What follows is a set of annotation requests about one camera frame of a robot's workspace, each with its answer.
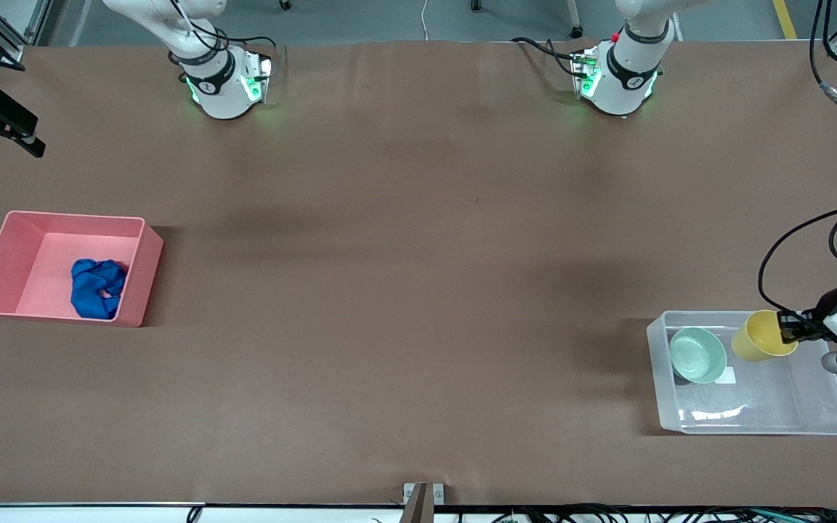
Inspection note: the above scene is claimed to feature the yellow plastic cup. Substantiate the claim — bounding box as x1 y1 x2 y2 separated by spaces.
731 310 800 363

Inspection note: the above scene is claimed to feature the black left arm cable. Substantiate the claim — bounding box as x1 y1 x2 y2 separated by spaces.
756 0 837 322

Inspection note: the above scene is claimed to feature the black cable bundle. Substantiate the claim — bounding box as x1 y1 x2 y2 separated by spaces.
455 505 837 523

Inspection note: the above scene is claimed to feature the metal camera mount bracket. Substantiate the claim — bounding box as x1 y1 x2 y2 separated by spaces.
403 482 445 523

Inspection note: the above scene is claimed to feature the blue cloth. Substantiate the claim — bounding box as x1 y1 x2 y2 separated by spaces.
70 259 129 320

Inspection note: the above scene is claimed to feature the black left base cable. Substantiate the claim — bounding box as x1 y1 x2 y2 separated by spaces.
511 36 581 75

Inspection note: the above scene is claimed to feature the mint green bowl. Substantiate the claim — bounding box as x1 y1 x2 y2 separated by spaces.
669 327 728 384

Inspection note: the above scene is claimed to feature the pink plastic bin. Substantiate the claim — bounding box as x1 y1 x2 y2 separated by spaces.
0 211 165 328

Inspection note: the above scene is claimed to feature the clear plastic box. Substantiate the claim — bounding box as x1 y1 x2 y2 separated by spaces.
646 310 837 437

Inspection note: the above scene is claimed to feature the brown table cover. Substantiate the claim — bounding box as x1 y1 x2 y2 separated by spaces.
0 40 837 507

